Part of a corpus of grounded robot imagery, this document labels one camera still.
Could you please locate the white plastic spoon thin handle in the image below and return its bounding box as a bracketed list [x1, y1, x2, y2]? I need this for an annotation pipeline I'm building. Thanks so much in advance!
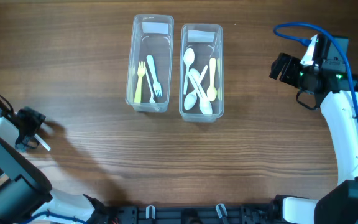
[188, 73, 213, 116]

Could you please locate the blue cable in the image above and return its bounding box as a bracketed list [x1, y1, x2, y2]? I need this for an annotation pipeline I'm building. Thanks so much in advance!
[0, 129, 88, 224]
[273, 22, 358, 184]

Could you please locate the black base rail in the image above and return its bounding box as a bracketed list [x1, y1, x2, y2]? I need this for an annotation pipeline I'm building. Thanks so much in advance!
[104, 202, 326, 224]

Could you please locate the thick white plastic fork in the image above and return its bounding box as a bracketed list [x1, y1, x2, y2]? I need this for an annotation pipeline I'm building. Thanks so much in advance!
[146, 55, 162, 97]

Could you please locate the white label left container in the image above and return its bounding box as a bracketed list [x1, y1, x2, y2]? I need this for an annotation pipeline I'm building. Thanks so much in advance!
[142, 22, 169, 35]

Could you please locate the white spoon slender handle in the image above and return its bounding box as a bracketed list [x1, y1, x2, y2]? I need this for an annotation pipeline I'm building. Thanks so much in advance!
[183, 47, 195, 95]

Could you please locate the right clear plastic container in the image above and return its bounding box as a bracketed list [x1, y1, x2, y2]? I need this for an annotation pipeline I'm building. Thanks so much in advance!
[179, 24, 224, 123]

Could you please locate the right blue cable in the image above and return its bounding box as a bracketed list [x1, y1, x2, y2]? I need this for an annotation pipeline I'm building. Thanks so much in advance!
[273, 22, 358, 184]

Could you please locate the thick white plastic spoon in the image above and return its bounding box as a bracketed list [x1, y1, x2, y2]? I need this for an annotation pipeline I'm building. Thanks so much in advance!
[188, 68, 213, 114]

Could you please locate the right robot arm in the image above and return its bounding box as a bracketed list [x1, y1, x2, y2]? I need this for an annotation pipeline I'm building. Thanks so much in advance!
[270, 53, 358, 223]

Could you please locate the left blue cable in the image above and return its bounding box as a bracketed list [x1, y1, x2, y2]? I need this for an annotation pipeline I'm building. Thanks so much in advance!
[0, 129, 88, 224]

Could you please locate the yellow plastic fork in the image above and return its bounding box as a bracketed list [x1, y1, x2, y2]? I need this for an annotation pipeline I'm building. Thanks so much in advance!
[134, 61, 146, 103]

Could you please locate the white label right container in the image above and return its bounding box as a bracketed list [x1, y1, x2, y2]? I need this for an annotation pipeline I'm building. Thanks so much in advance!
[187, 30, 215, 43]

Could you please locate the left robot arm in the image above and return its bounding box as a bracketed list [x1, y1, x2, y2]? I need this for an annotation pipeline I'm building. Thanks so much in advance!
[0, 95, 109, 223]

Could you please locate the left clear plastic container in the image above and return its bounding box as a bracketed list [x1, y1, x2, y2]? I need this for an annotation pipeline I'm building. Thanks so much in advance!
[126, 14, 174, 113]

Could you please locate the yellow plastic spoon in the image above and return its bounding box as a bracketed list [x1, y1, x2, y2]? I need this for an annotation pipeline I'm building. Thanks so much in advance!
[207, 58, 217, 102]

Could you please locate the thin white fork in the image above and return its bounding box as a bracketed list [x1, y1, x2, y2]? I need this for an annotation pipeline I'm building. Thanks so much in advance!
[145, 70, 156, 104]
[34, 134, 51, 151]

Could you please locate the clear plastic container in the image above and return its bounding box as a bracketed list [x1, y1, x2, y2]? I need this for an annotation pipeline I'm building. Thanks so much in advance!
[126, 14, 174, 113]
[179, 24, 224, 123]

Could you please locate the white label container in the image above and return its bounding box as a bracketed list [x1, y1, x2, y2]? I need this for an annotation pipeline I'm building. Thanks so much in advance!
[142, 22, 169, 35]
[187, 30, 215, 43]

